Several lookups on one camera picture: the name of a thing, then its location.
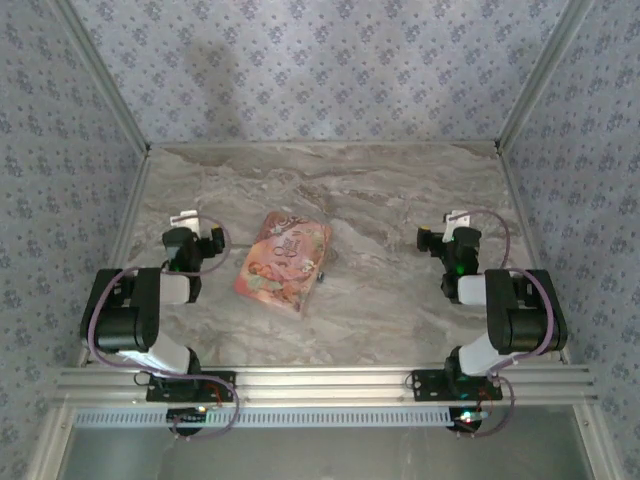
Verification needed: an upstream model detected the grey slotted cable duct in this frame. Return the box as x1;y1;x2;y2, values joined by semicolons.
72;405;454;430

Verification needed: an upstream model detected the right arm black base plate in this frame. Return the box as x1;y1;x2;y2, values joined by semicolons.
410;368;504;402

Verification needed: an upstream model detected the small black adapter board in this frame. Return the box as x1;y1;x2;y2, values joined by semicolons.
446;407;490;437
166;407;210;435

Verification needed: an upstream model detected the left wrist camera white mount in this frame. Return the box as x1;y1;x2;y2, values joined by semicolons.
168;208;211;236

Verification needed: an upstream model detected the aluminium side rail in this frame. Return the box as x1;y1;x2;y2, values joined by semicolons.
497;148;571;364
74;148;154;369

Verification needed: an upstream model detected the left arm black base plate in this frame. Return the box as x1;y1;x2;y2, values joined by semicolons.
145;370;237;403

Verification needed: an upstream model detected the aluminium corner post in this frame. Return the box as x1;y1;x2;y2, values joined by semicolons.
49;0;152;154
497;0;597;151

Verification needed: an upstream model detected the aluminium frame leg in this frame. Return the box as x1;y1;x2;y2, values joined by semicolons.
573;402;619;480
27;404;76;480

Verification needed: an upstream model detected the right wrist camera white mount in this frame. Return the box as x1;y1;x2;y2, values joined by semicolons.
442;209;471;241

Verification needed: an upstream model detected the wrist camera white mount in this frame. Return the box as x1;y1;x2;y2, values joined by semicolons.
168;208;211;236
442;209;471;241

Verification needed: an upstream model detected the wide aluminium mounting rail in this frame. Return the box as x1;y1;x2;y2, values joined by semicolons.
54;367;599;405

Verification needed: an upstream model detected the pink illustrated pouch bag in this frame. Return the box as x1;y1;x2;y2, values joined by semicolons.
232;209;334;316

